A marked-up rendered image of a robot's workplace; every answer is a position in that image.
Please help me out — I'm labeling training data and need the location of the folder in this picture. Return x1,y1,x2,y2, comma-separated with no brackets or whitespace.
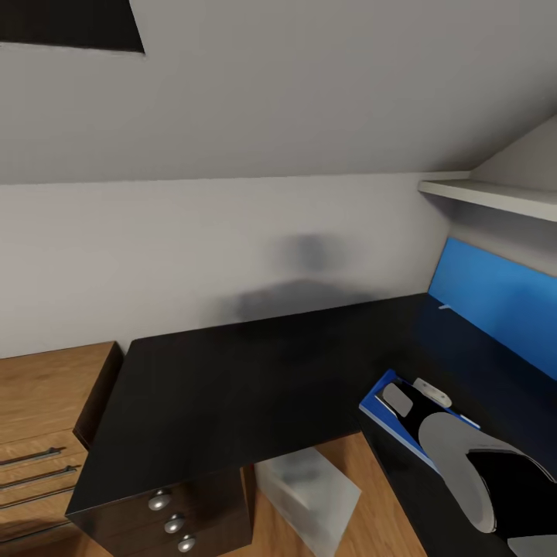
359,369,480,471

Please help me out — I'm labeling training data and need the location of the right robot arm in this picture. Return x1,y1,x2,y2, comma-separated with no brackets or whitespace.
383,378,557,557

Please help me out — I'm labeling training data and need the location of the notebook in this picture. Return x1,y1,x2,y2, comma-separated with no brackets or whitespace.
375,378,403,416

